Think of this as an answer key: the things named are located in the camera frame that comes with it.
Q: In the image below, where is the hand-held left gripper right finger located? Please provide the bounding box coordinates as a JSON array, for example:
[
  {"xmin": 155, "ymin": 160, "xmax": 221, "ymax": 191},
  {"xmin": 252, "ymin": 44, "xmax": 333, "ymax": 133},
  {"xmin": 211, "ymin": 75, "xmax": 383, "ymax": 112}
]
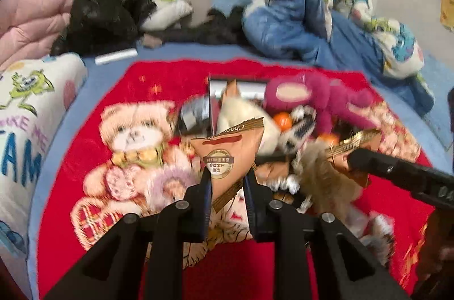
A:
[{"xmin": 242, "ymin": 165, "xmax": 412, "ymax": 300}]

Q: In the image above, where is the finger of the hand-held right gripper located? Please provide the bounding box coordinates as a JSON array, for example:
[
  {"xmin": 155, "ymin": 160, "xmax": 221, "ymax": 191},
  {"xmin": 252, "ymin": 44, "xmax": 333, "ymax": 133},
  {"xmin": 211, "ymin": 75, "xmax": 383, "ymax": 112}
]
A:
[{"xmin": 347, "ymin": 147, "xmax": 454, "ymax": 209}]

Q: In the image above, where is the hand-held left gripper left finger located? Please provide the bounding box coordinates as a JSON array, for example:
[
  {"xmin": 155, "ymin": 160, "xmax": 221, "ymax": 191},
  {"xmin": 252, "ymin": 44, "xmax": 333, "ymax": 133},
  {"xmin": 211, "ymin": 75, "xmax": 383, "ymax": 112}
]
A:
[{"xmin": 43, "ymin": 167, "xmax": 215, "ymax": 300}]

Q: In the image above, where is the brown triangular snack packet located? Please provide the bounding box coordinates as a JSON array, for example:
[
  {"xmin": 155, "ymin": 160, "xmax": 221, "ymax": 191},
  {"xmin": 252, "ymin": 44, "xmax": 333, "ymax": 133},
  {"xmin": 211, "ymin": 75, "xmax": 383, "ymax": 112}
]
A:
[
  {"xmin": 188, "ymin": 117, "xmax": 266, "ymax": 214},
  {"xmin": 324, "ymin": 129, "xmax": 382, "ymax": 187}
]

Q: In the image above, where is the magenta plush toy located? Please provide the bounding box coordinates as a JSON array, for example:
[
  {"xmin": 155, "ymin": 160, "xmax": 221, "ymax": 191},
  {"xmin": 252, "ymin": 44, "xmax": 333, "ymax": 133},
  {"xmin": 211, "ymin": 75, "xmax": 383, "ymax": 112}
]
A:
[{"xmin": 264, "ymin": 71, "xmax": 377, "ymax": 130}]

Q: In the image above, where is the silver sequin hair piece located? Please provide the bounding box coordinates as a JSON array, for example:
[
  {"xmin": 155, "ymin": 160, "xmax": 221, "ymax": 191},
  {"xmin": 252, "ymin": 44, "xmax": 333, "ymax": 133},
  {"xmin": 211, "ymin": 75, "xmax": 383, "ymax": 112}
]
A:
[{"xmin": 266, "ymin": 176, "xmax": 302, "ymax": 194}]

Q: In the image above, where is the brown furry toy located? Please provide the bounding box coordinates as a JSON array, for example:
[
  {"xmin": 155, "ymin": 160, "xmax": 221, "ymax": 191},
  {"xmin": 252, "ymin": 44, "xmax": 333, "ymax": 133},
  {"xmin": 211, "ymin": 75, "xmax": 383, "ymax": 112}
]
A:
[{"xmin": 294, "ymin": 144, "xmax": 362, "ymax": 216}]

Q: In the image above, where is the black and white lace scrunchie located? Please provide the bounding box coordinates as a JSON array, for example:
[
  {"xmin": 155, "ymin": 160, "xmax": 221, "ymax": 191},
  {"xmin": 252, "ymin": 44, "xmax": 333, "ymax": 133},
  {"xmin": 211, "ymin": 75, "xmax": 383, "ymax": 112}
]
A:
[{"xmin": 278, "ymin": 105, "xmax": 318, "ymax": 153}]

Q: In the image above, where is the cream plush toy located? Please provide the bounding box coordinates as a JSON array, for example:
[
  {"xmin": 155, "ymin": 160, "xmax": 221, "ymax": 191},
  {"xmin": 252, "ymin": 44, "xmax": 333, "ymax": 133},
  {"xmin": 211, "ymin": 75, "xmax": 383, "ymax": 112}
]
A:
[{"xmin": 216, "ymin": 80, "xmax": 282, "ymax": 153}]

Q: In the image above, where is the black snack packet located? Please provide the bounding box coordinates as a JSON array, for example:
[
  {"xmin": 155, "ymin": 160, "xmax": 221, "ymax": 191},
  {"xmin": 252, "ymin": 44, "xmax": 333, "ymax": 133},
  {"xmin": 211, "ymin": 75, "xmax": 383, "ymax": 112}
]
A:
[{"xmin": 177, "ymin": 96, "xmax": 213, "ymax": 136}]

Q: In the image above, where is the red bear print blanket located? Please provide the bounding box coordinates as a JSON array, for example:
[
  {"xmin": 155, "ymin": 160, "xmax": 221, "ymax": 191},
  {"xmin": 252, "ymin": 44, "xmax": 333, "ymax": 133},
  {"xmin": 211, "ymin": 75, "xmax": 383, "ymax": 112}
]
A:
[{"xmin": 37, "ymin": 59, "xmax": 442, "ymax": 300}]

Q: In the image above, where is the white tube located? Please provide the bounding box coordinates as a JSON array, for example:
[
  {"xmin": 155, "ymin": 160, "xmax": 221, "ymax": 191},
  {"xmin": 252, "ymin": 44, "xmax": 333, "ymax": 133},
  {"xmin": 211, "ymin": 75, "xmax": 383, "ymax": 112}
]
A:
[{"xmin": 95, "ymin": 48, "xmax": 138, "ymax": 66}]

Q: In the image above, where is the dark brown garment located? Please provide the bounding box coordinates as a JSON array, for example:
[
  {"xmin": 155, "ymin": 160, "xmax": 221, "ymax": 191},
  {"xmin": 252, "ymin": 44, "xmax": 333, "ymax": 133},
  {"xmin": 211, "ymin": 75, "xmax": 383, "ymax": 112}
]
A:
[{"xmin": 142, "ymin": 7, "xmax": 249, "ymax": 47}]

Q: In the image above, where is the blue cartoon quilt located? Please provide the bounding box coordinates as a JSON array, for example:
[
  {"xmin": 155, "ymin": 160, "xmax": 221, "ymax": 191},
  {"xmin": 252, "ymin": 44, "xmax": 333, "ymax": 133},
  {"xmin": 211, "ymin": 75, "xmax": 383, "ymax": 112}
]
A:
[{"xmin": 243, "ymin": 0, "xmax": 435, "ymax": 116}]

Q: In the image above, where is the large cartoon monster pillow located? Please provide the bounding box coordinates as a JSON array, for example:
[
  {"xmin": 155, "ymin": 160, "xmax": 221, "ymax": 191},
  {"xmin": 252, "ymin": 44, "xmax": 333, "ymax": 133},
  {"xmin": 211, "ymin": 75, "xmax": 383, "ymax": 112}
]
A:
[{"xmin": 0, "ymin": 52, "xmax": 89, "ymax": 254}]

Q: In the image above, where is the small cartoon monster pillow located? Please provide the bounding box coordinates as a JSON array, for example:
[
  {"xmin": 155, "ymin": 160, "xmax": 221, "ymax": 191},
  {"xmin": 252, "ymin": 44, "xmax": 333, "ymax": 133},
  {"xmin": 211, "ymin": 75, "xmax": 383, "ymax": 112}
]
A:
[{"xmin": 140, "ymin": 0, "xmax": 194, "ymax": 31}]

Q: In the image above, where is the black puffer jacket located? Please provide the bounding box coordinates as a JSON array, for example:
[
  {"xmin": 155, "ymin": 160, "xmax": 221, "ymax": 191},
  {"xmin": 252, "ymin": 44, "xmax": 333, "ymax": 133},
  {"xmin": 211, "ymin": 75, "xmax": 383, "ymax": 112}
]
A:
[{"xmin": 51, "ymin": 0, "xmax": 157, "ymax": 56}]

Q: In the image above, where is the pink duvet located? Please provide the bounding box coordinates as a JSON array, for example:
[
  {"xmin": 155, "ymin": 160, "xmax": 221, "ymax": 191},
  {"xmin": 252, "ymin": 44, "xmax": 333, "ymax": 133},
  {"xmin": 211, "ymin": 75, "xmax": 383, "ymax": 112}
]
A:
[{"xmin": 0, "ymin": 0, "xmax": 77, "ymax": 72}]

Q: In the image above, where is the yellow wall certificate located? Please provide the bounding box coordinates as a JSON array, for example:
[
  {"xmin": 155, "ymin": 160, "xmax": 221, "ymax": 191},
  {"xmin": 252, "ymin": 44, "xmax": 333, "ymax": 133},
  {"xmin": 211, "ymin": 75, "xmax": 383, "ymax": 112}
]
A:
[{"xmin": 440, "ymin": 0, "xmax": 454, "ymax": 29}]

